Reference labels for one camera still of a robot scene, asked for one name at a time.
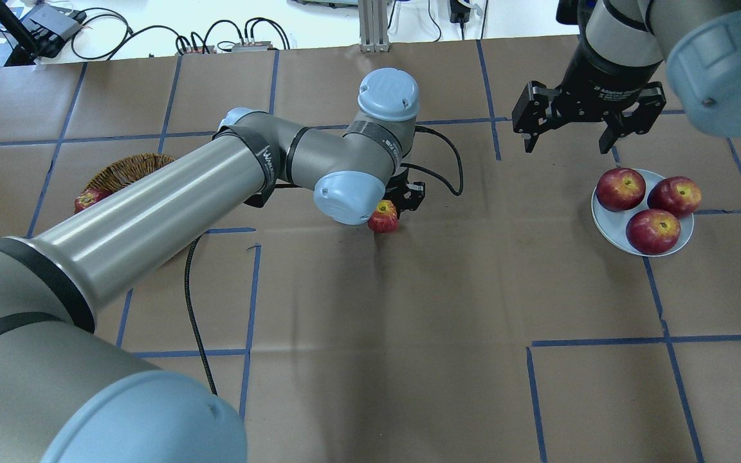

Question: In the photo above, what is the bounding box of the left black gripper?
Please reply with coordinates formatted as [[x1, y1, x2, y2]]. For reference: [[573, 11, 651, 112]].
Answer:
[[383, 169, 426, 213]]

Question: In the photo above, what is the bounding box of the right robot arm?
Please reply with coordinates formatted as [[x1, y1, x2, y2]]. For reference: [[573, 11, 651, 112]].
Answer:
[[511, 1, 741, 153]]

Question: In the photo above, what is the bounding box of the dark red apple in basket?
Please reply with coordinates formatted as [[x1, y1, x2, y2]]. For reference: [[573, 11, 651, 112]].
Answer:
[[74, 188, 113, 214]]

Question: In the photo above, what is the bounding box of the red apple plate far right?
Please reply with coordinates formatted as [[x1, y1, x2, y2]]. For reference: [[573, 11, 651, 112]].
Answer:
[[647, 176, 702, 219]]

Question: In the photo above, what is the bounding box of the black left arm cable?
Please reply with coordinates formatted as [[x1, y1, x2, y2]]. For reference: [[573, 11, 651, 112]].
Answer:
[[184, 125, 464, 396]]

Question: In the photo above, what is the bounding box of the red apple plate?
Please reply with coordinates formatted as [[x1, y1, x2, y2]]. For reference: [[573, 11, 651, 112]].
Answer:
[[625, 208, 682, 255], [647, 176, 702, 219], [594, 167, 646, 213]]

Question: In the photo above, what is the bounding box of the aluminium frame post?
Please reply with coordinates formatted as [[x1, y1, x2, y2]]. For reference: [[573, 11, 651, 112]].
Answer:
[[358, 0, 390, 53]]

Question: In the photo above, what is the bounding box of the yellow red apple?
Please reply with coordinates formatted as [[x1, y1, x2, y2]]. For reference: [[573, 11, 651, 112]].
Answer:
[[367, 199, 399, 233]]

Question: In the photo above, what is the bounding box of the red apple plate far left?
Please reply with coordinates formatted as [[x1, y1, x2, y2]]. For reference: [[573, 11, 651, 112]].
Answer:
[[594, 167, 646, 213]]

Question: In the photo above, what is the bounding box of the black device on desk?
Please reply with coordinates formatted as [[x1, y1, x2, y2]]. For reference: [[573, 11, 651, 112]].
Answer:
[[21, 4, 87, 59]]

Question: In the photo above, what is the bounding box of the red apple plate near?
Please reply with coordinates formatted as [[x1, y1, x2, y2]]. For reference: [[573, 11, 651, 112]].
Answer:
[[625, 208, 682, 255]]

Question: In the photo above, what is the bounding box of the light blue plate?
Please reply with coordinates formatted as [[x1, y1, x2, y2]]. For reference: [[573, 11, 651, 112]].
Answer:
[[591, 168, 696, 256]]

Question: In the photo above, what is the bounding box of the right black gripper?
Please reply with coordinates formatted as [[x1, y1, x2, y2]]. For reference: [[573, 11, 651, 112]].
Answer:
[[512, 45, 666, 154]]

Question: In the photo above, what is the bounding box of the woven wicker basket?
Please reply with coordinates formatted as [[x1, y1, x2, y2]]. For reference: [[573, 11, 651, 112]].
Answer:
[[84, 152, 176, 194]]

